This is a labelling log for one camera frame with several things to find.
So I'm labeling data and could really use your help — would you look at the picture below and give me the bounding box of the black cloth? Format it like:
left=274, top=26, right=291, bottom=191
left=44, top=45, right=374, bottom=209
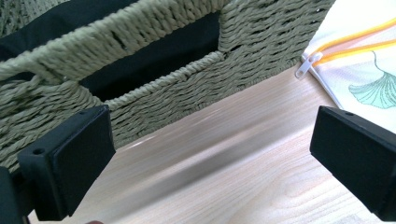
left=0, top=0, right=222, bottom=103

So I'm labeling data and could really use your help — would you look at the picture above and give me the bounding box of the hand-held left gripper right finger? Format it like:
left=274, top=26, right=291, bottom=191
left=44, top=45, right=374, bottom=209
left=309, top=105, right=396, bottom=222

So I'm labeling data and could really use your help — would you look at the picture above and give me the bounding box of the woven rope basket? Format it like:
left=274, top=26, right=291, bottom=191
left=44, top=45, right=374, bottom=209
left=0, top=0, right=337, bottom=174

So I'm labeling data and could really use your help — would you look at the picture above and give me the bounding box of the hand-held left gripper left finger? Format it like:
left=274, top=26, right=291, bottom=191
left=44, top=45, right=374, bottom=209
left=17, top=105, right=117, bottom=222

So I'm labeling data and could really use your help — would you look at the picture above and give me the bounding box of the white leaf-print mesh laundry bag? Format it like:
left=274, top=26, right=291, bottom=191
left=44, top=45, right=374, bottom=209
left=294, top=0, right=396, bottom=134

